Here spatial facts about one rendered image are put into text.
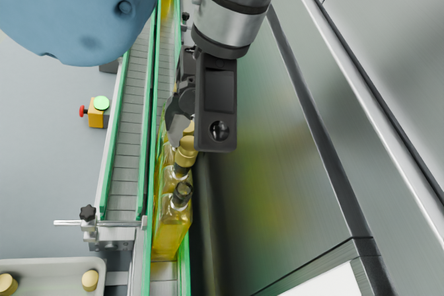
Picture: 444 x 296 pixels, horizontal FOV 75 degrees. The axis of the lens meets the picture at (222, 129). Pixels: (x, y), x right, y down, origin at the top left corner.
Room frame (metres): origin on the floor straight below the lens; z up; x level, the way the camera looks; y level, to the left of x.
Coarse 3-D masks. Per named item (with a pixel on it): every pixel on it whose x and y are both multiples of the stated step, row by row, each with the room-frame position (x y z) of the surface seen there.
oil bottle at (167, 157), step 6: (168, 144) 0.34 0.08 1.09; (162, 150) 0.34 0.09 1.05; (168, 150) 0.32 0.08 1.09; (162, 156) 0.33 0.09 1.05; (168, 156) 0.31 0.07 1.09; (162, 162) 0.32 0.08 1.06; (168, 162) 0.31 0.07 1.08; (162, 168) 0.31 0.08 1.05; (156, 180) 0.33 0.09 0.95; (156, 186) 0.31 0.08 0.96; (156, 192) 0.30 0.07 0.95
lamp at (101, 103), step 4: (100, 96) 0.57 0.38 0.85; (104, 96) 0.58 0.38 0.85; (96, 100) 0.55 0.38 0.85; (100, 100) 0.55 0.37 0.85; (104, 100) 0.56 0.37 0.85; (96, 104) 0.54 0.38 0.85; (100, 104) 0.54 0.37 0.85; (104, 104) 0.55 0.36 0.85; (108, 104) 0.57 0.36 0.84; (96, 108) 0.54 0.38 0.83; (100, 108) 0.54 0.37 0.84; (104, 108) 0.55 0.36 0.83
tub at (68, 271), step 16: (0, 272) 0.08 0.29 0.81; (16, 272) 0.09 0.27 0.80; (32, 272) 0.10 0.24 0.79; (48, 272) 0.11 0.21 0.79; (64, 272) 0.12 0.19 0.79; (80, 272) 0.14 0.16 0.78; (32, 288) 0.08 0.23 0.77; (48, 288) 0.09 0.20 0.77; (64, 288) 0.10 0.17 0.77; (80, 288) 0.11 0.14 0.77; (96, 288) 0.12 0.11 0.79
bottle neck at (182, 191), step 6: (180, 186) 0.24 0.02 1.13; (186, 186) 0.24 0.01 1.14; (174, 192) 0.22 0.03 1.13; (180, 192) 0.24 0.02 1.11; (186, 192) 0.24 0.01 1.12; (192, 192) 0.23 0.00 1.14; (174, 198) 0.22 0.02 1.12; (180, 198) 0.22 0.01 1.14; (186, 198) 0.22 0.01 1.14; (174, 204) 0.22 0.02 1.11; (180, 204) 0.22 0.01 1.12; (186, 204) 0.23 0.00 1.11; (180, 210) 0.22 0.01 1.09
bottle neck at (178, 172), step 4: (176, 164) 0.27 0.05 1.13; (176, 168) 0.27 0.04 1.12; (180, 168) 0.27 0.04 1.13; (184, 168) 0.27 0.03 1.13; (188, 168) 0.28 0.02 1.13; (172, 172) 0.28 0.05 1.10; (176, 172) 0.27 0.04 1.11; (180, 172) 0.27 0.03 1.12; (184, 172) 0.28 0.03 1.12; (176, 176) 0.27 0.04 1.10; (180, 176) 0.27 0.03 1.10; (184, 176) 0.28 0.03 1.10
